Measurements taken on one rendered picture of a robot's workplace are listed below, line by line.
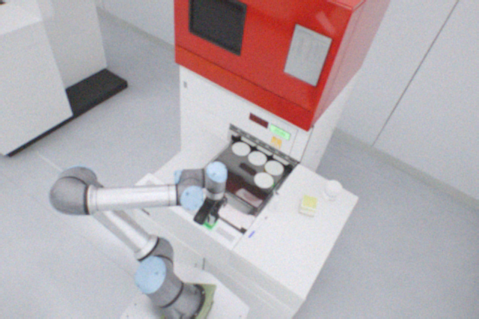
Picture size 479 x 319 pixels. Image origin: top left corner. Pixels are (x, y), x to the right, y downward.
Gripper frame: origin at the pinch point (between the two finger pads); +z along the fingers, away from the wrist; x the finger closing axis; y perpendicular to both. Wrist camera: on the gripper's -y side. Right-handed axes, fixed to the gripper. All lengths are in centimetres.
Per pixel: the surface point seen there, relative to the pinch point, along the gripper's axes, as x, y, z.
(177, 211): 15.2, -3.3, 1.6
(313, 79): -10, 53, -52
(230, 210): -1.3, 16.7, 9.7
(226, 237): -9.5, 0.1, 2.1
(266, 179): -5.7, 43.2, 7.8
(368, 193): -61, 158, 98
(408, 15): -20, 207, -31
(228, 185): 7.8, 27.4, 7.8
